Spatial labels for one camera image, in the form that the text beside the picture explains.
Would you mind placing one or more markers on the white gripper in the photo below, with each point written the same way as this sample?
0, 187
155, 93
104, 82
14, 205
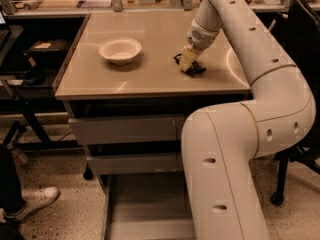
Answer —
201, 37

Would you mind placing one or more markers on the black rxbar chocolate bar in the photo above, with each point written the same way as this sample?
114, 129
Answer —
194, 69

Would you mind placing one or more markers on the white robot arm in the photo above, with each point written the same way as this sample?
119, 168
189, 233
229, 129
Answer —
219, 141

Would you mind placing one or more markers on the grey drawer cabinet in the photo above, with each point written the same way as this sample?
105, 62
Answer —
152, 84

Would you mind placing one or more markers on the grey middle drawer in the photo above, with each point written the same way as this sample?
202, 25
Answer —
135, 163

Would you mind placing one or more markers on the grey drawer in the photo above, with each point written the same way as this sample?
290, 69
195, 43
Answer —
135, 163
127, 129
150, 206

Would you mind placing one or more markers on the grey top drawer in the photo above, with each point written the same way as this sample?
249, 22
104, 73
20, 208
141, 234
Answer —
127, 129

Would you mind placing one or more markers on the grey bottom drawer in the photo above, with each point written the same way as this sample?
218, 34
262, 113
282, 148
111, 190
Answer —
150, 206

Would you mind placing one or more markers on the white paper bowl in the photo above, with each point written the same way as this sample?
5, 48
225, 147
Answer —
120, 51

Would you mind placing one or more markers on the black box with label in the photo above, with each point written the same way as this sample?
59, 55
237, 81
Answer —
49, 48

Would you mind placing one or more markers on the black round device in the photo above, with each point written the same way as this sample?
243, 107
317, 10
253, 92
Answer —
35, 75

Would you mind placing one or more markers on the white sneaker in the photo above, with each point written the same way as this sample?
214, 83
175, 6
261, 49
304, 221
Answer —
35, 201

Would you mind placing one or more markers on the black trouser leg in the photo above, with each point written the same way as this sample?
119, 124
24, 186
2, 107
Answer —
9, 181

